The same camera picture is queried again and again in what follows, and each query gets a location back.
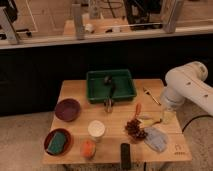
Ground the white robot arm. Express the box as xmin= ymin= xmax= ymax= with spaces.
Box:
xmin=160 ymin=61 xmax=213 ymax=116

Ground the green plastic bin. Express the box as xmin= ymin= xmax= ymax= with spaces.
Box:
xmin=86 ymin=69 xmax=137 ymax=104

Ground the orange carrot toy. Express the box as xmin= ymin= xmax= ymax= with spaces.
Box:
xmin=134 ymin=103 xmax=142 ymax=118

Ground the white cup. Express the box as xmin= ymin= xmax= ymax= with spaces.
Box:
xmin=88 ymin=120 xmax=106 ymax=142

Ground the dark grape bunch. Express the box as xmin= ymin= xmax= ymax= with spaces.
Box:
xmin=125 ymin=119 xmax=147 ymax=141

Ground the yellow banana toy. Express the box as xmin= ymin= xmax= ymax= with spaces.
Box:
xmin=138 ymin=116 xmax=161 ymax=127

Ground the wooden table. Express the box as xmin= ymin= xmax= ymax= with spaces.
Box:
xmin=43 ymin=79 xmax=192 ymax=164

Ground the orange fruit toy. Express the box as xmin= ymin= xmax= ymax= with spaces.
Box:
xmin=81 ymin=140 xmax=96 ymax=158

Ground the black remote control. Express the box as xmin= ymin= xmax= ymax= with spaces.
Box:
xmin=120 ymin=143 xmax=131 ymax=170

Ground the clear glass cup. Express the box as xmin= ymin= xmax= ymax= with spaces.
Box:
xmin=162 ymin=107 xmax=176 ymax=124

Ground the grey blue cloth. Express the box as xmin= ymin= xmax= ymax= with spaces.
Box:
xmin=144 ymin=127 xmax=168 ymax=153

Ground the green sponge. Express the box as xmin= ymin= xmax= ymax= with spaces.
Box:
xmin=47 ymin=132 xmax=67 ymax=155

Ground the red bowl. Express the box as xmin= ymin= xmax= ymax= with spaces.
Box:
xmin=44 ymin=128 xmax=73 ymax=156

